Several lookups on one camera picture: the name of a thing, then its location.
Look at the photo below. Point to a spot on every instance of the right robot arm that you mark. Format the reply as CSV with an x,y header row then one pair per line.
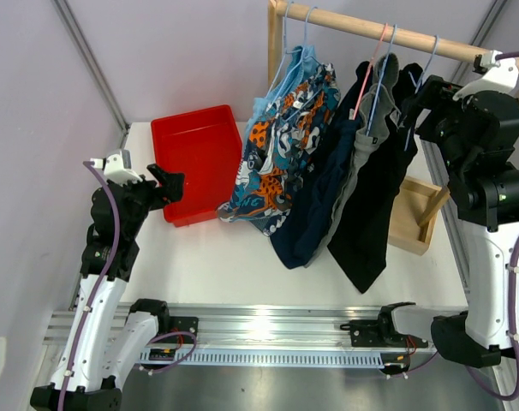
x,y
484,185

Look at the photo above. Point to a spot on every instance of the left aluminium corner post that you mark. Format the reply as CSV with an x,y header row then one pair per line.
x,y
77,35

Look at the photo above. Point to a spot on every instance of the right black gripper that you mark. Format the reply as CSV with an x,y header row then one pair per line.
x,y
434,95

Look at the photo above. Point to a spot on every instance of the pink hanger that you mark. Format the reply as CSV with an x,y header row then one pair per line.
x,y
368,71

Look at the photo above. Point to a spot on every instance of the right aluminium corner post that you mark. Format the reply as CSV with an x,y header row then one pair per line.
x,y
465,77

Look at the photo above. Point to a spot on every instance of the red plastic bin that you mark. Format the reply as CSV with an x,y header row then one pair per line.
x,y
204,145

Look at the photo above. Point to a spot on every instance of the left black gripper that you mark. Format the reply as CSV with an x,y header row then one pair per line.
x,y
170,189

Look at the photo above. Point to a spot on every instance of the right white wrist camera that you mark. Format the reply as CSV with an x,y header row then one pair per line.
x,y
498,72

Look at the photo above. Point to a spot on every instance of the grey shorts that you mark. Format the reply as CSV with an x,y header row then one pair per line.
x,y
364,145

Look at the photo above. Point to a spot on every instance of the light blue shorts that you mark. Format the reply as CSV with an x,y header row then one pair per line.
x,y
285,86

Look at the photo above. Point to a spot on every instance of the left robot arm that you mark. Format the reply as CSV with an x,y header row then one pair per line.
x,y
92,371

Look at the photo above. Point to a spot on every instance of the colourful patterned shorts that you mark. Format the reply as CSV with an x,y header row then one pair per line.
x,y
278,152

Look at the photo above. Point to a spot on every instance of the blue hanger of grey shorts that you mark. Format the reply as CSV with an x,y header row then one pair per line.
x,y
381,73

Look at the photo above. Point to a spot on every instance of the perforated cable duct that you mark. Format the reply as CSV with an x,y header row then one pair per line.
x,y
339,358

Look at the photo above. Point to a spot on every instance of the aluminium mounting rail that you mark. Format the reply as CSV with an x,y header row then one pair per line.
x,y
272,327

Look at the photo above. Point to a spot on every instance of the black shorts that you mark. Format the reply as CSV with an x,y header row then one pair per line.
x,y
360,242

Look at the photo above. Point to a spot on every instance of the navy blue shorts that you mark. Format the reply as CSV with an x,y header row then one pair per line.
x,y
310,217

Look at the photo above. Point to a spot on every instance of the blue hanger of patterned shorts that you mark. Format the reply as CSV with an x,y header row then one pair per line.
x,y
306,38

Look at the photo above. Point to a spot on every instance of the aluminium corner post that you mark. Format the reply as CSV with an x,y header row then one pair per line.
x,y
465,77
77,35

